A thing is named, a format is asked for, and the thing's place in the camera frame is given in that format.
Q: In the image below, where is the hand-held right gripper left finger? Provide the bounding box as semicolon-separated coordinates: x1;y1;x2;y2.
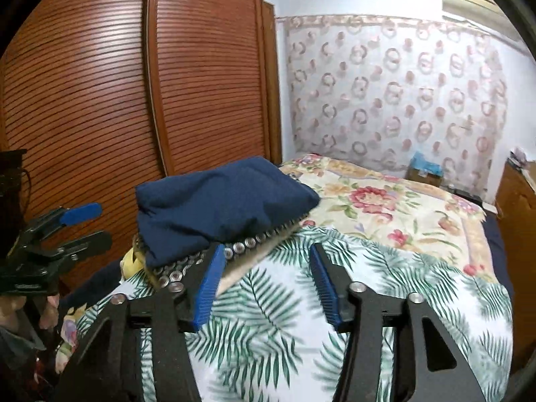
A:
56;243;227;402

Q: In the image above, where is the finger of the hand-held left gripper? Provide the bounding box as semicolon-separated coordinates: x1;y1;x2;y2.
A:
40;230;114;266
25;203;103;239

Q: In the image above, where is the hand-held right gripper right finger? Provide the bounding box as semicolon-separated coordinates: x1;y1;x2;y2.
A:
309;242;488;402

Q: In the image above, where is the navy printed t-shirt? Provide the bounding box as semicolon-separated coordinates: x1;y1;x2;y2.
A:
135;156;321;268

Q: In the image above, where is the person's left forearm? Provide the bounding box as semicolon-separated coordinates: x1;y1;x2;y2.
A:
0;322;55;402

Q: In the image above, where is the person's left hand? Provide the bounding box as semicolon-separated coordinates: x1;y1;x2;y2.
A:
0;295;28;325

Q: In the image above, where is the cream folded cloth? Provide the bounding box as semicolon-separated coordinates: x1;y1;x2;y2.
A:
218;218;306;291

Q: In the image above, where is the yellow cloth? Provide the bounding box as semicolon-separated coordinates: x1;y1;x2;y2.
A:
119;245;147;277

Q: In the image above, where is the leaf print bedsheet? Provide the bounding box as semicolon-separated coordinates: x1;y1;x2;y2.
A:
75;224;514;402

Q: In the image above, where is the flower print cloth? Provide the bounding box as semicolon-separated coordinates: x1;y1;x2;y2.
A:
54;306;84;373

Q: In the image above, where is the floral blanket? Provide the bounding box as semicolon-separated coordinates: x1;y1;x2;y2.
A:
278;153;488;277

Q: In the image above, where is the wooden louvered wardrobe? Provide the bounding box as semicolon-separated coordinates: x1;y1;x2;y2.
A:
0;0;282;294

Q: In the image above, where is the cardboard box with blue cloth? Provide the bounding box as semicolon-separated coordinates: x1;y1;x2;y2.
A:
405;151;445;187

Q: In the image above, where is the navy bedsheet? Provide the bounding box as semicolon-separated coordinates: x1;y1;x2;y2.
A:
481;209;516;302

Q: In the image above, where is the wooden sideboard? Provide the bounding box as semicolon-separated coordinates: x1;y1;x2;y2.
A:
496;161;536;369

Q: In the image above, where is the circle patterned sheer curtain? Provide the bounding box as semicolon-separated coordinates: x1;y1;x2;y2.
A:
276;14;508;193

